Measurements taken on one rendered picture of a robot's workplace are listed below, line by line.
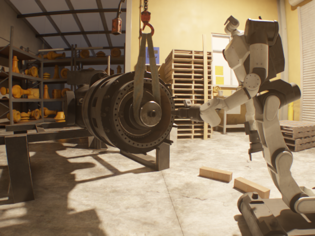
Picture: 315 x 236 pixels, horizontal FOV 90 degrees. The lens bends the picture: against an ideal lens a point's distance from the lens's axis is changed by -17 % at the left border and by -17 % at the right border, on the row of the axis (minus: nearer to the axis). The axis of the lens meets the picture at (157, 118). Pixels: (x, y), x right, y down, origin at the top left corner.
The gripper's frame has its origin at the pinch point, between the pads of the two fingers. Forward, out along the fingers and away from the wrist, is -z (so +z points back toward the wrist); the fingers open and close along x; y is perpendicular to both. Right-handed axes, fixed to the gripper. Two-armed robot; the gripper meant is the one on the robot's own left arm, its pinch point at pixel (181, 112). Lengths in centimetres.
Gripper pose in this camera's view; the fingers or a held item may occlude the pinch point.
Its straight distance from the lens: 114.9
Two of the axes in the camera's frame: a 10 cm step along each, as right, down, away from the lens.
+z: 5.3, 0.7, -8.4
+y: -0.3, -9.9, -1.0
